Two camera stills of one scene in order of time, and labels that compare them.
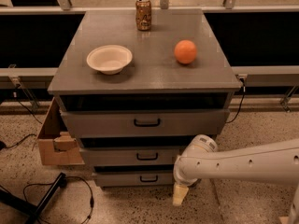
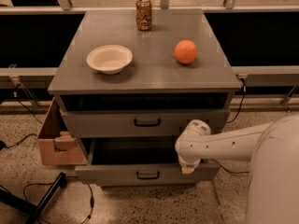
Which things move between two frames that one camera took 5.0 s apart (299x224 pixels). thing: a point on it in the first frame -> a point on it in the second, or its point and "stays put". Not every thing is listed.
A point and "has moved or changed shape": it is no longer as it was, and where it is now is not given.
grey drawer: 132,156 has moved or changed shape
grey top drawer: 100,123 stays put
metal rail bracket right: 285,101 stays put
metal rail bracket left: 15,77 stays put
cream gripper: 183,177 -> 189,162
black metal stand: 30,208 stays put
